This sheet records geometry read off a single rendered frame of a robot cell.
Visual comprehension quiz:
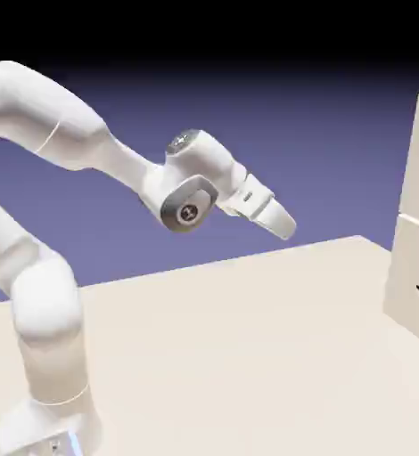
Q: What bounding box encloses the cream drawer front with handle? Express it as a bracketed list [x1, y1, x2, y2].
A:
[382, 213, 419, 352]

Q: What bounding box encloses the cream painted cabinet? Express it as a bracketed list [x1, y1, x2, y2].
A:
[382, 87, 419, 352]

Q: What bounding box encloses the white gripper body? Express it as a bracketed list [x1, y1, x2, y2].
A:
[254, 198, 298, 240]

